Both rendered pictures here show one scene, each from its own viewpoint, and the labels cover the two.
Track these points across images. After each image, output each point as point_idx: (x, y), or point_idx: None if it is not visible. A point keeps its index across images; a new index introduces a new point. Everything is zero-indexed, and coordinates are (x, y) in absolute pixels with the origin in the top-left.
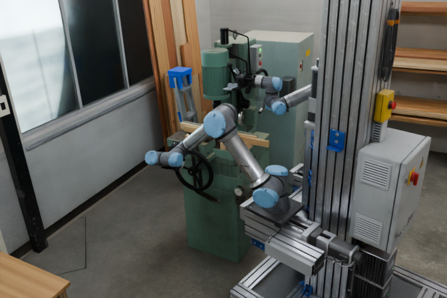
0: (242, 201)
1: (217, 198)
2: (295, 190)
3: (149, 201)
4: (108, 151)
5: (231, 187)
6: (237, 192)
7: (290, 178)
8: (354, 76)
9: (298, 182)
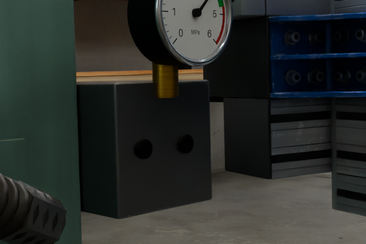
0: (189, 149)
1: (4, 177)
2: (331, 14)
3: None
4: None
5: (13, 59)
6: (190, 28)
7: None
8: None
9: None
